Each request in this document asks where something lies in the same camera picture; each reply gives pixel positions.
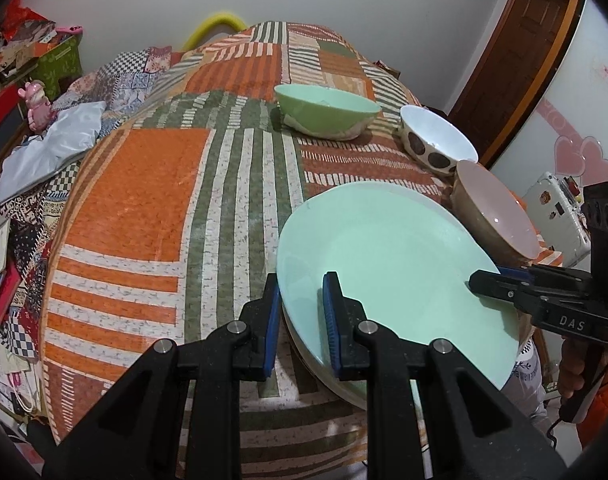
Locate white printed cloth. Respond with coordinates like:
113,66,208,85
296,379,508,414
504,335,550,426

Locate yellow foam tube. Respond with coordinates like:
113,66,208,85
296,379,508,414
184,11,245,52

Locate white box with stickers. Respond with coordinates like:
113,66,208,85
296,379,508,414
521,172,592,263

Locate checkered patchwork quilt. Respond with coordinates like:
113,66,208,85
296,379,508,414
0,46,187,361

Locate green storage box with clutter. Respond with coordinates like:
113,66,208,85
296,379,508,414
0,15,85,86

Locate red book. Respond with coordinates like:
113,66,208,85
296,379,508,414
0,260,24,328

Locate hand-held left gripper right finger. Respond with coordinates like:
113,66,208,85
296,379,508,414
322,271,569,480

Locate white bowl brown spots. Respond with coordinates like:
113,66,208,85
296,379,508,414
399,104,479,178

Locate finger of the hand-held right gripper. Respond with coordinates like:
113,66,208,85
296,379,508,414
496,265,588,286
466,269,539,321

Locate white wardrobe door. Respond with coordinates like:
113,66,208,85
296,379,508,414
488,0,608,261

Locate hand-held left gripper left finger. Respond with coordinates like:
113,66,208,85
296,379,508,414
41,272,285,480

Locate green plate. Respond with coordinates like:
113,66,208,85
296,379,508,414
276,181,533,398

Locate wooden door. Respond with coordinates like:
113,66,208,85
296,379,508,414
446,0,584,171

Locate green bowl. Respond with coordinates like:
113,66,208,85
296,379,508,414
274,83,383,142

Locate person's right hand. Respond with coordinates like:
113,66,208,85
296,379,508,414
556,341,587,401

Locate pink bowl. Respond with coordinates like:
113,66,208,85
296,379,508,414
451,159,542,266

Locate light blue cloth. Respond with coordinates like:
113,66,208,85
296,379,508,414
0,100,107,206

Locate orange striped patchwork blanket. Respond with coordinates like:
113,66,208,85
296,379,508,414
38,21,564,480

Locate white plate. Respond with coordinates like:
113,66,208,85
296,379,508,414
283,310,369,413

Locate pink toy figure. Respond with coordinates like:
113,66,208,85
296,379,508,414
18,80,55,133

